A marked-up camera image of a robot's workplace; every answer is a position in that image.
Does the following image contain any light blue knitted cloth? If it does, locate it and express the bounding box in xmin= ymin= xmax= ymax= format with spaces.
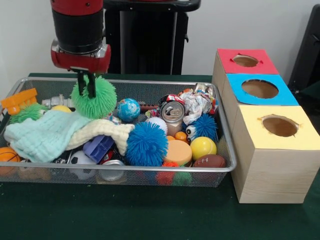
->
xmin=3 ymin=109 xmax=93 ymax=163

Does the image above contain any large blue spiky ball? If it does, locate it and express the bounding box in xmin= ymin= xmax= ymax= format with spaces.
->
xmin=124 ymin=128 xmax=170 ymax=167

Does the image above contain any orange plastic toy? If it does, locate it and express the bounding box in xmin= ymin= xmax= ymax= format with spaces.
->
xmin=0 ymin=87 xmax=38 ymax=116

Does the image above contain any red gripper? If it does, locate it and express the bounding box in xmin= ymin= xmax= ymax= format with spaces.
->
xmin=50 ymin=39 xmax=112 ymax=99

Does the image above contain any cream knitted cloth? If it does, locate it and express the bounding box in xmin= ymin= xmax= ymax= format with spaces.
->
xmin=65 ymin=119 xmax=136 ymax=156

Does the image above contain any shallow clear mesh bin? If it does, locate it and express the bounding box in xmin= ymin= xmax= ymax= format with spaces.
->
xmin=0 ymin=76 xmax=237 ymax=188

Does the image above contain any yellow ball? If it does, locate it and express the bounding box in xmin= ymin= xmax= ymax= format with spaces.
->
xmin=189 ymin=136 xmax=218 ymax=161

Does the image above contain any black panel stand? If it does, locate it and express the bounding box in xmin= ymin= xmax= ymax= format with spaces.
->
xmin=287 ymin=3 xmax=320 ymax=88

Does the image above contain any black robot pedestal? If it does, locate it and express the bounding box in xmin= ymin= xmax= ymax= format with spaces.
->
xmin=101 ymin=0 xmax=202 ymax=75

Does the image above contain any large green spiky ball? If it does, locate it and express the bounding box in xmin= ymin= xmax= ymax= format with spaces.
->
xmin=70 ymin=75 xmax=118 ymax=120

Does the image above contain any orange toy basketball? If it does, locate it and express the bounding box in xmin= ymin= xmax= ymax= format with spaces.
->
xmin=0 ymin=146 xmax=21 ymax=176

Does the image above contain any small blue spiky ball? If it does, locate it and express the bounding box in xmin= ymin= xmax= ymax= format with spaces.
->
xmin=184 ymin=113 xmax=219 ymax=143

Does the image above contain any dark green side table cloth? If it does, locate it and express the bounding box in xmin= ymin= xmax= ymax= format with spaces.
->
xmin=298 ymin=79 xmax=320 ymax=101

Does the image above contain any brown toy football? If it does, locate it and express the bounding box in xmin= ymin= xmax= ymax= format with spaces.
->
xmin=192 ymin=154 xmax=226 ymax=168

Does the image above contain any blue globe print ball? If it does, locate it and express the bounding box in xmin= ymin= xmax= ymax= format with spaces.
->
xmin=116 ymin=98 xmax=141 ymax=123

